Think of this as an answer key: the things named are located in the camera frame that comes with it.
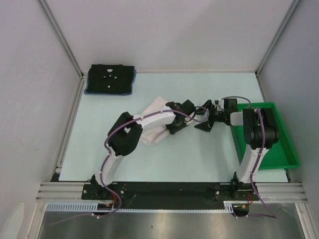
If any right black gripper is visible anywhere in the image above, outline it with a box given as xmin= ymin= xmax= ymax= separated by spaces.
xmin=195 ymin=100 xmax=227 ymax=131

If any white long sleeve shirt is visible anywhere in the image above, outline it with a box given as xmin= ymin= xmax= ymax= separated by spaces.
xmin=139 ymin=96 xmax=200 ymax=147

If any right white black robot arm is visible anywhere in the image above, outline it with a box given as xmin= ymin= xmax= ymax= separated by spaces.
xmin=195 ymin=97 xmax=279 ymax=201

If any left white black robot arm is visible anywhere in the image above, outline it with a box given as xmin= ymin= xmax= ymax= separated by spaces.
xmin=90 ymin=100 xmax=196 ymax=199

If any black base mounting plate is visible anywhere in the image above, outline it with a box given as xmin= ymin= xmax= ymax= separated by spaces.
xmin=81 ymin=182 xmax=259 ymax=210

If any green plastic tray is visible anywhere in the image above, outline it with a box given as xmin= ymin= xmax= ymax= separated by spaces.
xmin=231 ymin=102 xmax=300 ymax=170

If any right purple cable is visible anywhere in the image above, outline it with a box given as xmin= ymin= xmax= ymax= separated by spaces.
xmin=214 ymin=96 xmax=277 ymax=219

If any light blue cable duct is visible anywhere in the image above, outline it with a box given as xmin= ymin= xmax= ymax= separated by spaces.
xmin=46 ymin=202 xmax=234 ymax=213

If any aluminium front rail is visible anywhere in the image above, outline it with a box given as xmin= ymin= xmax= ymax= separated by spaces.
xmin=36 ymin=182 xmax=308 ymax=203

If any right aluminium frame post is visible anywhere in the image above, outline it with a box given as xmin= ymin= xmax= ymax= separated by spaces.
xmin=255 ymin=0 xmax=303 ymax=78

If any aluminium frame post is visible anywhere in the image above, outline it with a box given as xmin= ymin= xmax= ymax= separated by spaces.
xmin=255 ymin=0 xmax=303 ymax=78
xmin=36 ymin=0 xmax=83 ymax=77

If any left aluminium frame post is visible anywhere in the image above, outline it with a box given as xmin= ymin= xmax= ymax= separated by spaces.
xmin=36 ymin=0 xmax=83 ymax=77

